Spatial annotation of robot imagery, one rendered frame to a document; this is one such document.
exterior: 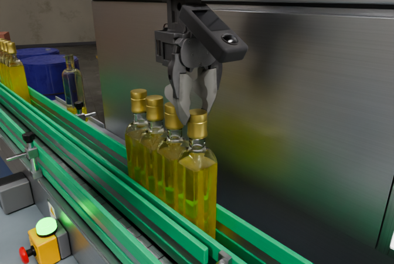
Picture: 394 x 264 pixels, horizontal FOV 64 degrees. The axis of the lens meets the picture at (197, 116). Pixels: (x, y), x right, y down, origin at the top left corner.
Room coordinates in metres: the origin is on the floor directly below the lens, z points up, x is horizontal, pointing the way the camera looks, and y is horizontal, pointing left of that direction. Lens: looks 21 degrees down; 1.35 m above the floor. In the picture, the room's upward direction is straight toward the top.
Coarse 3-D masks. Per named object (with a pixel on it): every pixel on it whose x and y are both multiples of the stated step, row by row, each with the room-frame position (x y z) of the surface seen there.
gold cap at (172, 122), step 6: (168, 102) 0.55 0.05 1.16; (168, 108) 0.53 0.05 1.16; (174, 108) 0.53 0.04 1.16; (168, 114) 0.53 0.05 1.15; (174, 114) 0.53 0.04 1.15; (168, 120) 0.53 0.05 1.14; (174, 120) 0.53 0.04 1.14; (168, 126) 0.53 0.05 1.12; (174, 126) 0.53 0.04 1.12; (180, 126) 0.53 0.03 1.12
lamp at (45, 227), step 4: (40, 220) 0.61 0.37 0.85; (44, 220) 0.60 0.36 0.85; (48, 220) 0.60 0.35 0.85; (52, 220) 0.61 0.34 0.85; (40, 224) 0.59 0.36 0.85; (44, 224) 0.59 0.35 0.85; (48, 224) 0.59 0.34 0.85; (52, 224) 0.60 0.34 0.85; (56, 224) 0.61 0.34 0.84; (36, 228) 0.59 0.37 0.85; (40, 228) 0.58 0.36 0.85; (44, 228) 0.58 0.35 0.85; (48, 228) 0.59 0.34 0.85; (52, 228) 0.59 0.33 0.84; (56, 228) 0.60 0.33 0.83; (36, 232) 0.59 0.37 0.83; (40, 232) 0.58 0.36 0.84; (44, 232) 0.58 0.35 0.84; (48, 232) 0.58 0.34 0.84; (52, 232) 0.59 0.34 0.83; (40, 236) 0.58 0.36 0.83; (44, 236) 0.58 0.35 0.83; (48, 236) 0.58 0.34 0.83
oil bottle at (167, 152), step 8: (160, 144) 0.54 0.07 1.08; (168, 144) 0.53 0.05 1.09; (176, 144) 0.52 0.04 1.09; (184, 144) 0.53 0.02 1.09; (160, 152) 0.53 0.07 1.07; (168, 152) 0.52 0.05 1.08; (176, 152) 0.51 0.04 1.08; (160, 160) 0.53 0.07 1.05; (168, 160) 0.51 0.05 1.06; (176, 160) 0.51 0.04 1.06; (160, 168) 0.53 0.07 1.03; (168, 168) 0.51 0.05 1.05; (176, 168) 0.51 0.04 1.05; (160, 176) 0.53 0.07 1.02; (168, 176) 0.51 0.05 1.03; (176, 176) 0.51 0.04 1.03; (160, 184) 0.53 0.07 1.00; (168, 184) 0.51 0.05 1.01; (176, 184) 0.51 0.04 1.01; (160, 192) 0.54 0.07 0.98; (168, 192) 0.52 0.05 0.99; (176, 192) 0.51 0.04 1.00; (168, 200) 0.52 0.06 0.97; (176, 200) 0.51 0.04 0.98; (176, 208) 0.51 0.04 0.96
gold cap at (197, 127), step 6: (192, 114) 0.49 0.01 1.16; (198, 114) 0.49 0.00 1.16; (204, 114) 0.49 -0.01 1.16; (192, 120) 0.49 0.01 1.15; (198, 120) 0.49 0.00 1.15; (204, 120) 0.49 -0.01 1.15; (192, 126) 0.49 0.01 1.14; (198, 126) 0.49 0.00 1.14; (204, 126) 0.49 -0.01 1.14; (192, 132) 0.49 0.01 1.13; (198, 132) 0.49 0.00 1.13; (204, 132) 0.49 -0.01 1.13; (192, 138) 0.49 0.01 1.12; (198, 138) 0.49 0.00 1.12
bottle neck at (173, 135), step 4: (168, 132) 0.53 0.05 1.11; (172, 132) 0.53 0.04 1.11; (176, 132) 0.53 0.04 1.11; (180, 132) 0.54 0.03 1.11; (168, 136) 0.53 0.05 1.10; (172, 136) 0.53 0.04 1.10; (176, 136) 0.53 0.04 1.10; (180, 136) 0.53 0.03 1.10; (172, 140) 0.53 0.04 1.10; (176, 140) 0.53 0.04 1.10
